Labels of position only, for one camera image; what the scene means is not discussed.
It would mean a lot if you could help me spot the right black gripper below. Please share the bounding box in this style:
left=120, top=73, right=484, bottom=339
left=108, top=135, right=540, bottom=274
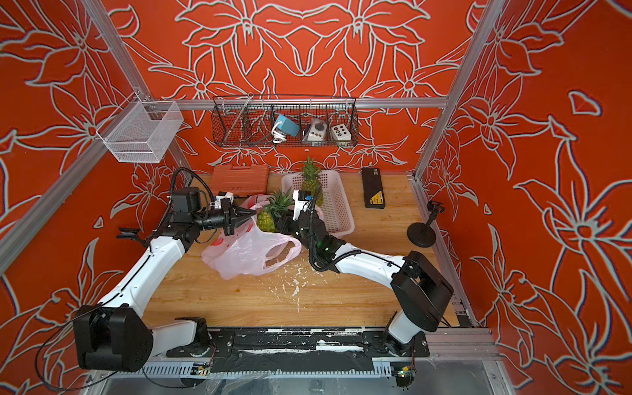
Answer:
left=271, top=208, right=320, bottom=257

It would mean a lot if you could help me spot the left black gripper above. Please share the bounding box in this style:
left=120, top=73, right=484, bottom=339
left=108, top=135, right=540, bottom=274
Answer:
left=193, top=200, right=256, bottom=236

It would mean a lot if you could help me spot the white perforated plastic basket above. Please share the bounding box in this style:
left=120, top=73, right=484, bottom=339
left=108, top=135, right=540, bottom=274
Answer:
left=280, top=169, right=356, bottom=238

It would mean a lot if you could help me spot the pink plastic bag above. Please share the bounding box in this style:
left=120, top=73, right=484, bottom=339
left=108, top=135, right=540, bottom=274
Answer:
left=201, top=218, right=303, bottom=280

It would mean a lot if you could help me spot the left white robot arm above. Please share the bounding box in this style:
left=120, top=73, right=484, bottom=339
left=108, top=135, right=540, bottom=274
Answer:
left=72, top=199, right=256, bottom=372

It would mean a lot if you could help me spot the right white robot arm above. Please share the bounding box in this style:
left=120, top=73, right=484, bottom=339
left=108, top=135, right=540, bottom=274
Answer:
left=277, top=211, right=454, bottom=345

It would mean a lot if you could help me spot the orange plastic tool case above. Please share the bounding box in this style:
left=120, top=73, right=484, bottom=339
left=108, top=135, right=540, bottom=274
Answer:
left=210, top=165, right=269, bottom=198

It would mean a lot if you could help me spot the black box yellow label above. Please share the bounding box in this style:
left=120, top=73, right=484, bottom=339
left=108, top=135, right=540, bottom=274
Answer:
left=360, top=167, right=386, bottom=209

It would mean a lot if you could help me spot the white button box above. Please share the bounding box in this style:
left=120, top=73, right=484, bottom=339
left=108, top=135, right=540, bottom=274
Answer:
left=330, top=124, right=352, bottom=147

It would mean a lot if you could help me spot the white device with knobs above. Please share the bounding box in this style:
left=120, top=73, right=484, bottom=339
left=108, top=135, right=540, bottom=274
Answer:
left=302, top=118, right=328, bottom=143

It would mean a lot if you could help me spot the left black round stand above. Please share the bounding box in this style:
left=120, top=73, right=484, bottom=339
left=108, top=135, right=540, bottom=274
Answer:
left=116, top=227, right=148, bottom=249

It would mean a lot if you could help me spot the black round stand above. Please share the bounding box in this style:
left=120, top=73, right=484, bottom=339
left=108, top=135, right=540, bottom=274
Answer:
left=116, top=227, right=148, bottom=249
left=407, top=201, right=445, bottom=248

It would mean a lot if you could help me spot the right black round stand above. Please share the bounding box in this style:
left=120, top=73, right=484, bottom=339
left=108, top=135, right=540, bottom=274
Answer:
left=407, top=201, right=445, bottom=248

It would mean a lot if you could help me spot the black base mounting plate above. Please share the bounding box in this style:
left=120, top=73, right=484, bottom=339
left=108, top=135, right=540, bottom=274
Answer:
left=166, top=327, right=430, bottom=374

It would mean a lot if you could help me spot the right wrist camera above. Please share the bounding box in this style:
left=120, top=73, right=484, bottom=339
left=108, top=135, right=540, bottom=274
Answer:
left=292, top=190, right=313, bottom=221

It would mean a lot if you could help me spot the black wire wall basket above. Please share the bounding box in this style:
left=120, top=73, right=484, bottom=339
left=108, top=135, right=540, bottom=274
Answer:
left=212, top=94, right=360, bottom=148

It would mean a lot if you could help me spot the teal box with cable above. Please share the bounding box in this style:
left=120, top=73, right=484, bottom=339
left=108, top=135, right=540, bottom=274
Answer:
left=271, top=115, right=301, bottom=144

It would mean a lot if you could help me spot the clear wire wall basket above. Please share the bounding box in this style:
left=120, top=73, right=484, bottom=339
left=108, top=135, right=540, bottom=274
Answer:
left=96, top=100, right=184, bottom=164

